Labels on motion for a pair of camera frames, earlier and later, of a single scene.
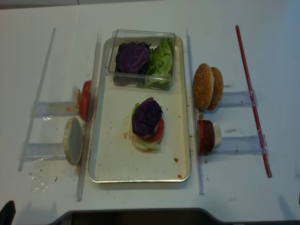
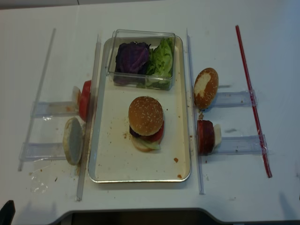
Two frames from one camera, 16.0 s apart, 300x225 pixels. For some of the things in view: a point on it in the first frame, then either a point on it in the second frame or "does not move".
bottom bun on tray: (136, 141) does not move
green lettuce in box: (158, 70) does not move
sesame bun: (218, 89) to (206, 88)
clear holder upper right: (235, 99) does not move
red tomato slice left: (84, 99) does not move
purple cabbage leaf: (145, 116) to (132, 132)
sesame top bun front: (203, 86) to (145, 116)
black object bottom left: (7, 213) does not move
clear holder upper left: (45, 109) does not move
